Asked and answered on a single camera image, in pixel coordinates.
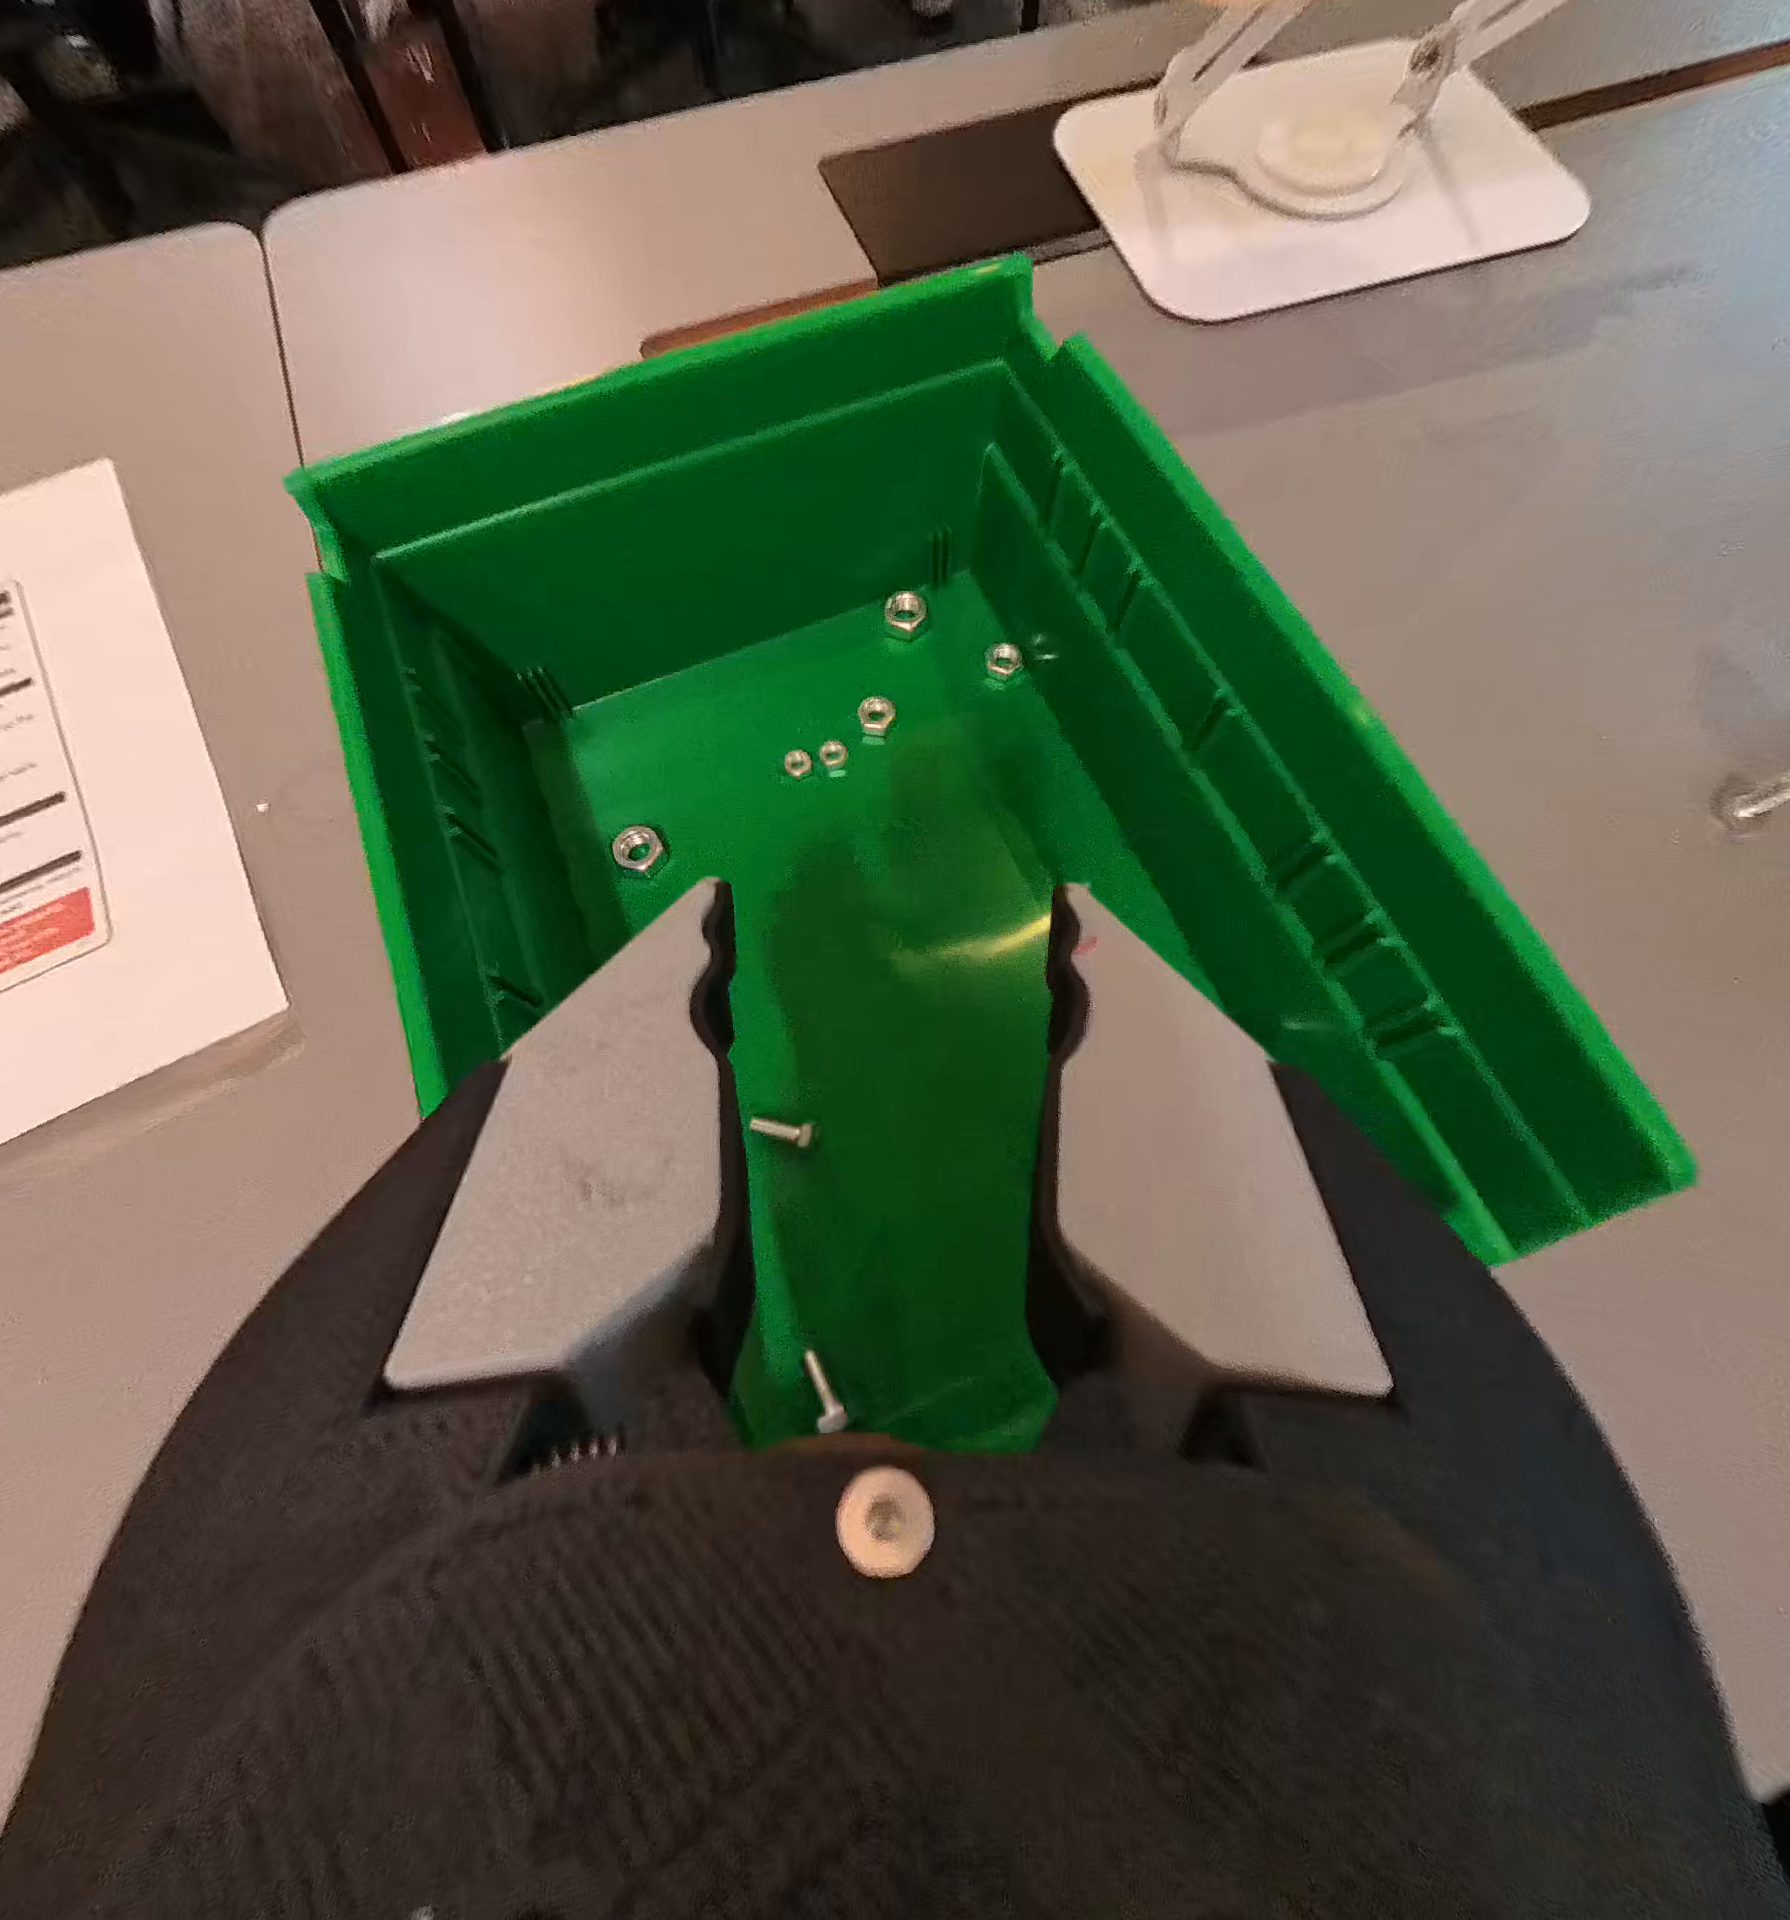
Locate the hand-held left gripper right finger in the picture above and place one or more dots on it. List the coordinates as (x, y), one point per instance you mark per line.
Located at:
(1211, 1200)

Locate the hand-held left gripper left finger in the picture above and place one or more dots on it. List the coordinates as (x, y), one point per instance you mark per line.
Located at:
(565, 1185)

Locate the small silver bolt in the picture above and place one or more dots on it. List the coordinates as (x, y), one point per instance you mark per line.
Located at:
(782, 1135)

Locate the green plastic bin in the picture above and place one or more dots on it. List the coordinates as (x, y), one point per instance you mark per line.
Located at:
(685, 495)

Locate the thin silver bolt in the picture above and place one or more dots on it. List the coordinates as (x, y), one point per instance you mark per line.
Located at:
(822, 1389)

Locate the thick silver hex bolt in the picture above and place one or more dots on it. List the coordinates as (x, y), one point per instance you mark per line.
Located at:
(1765, 799)

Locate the loose silver hex nuts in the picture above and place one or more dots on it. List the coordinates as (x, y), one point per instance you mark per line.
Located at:
(616, 855)

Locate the white folding stand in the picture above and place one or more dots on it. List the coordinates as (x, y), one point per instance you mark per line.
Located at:
(1480, 194)

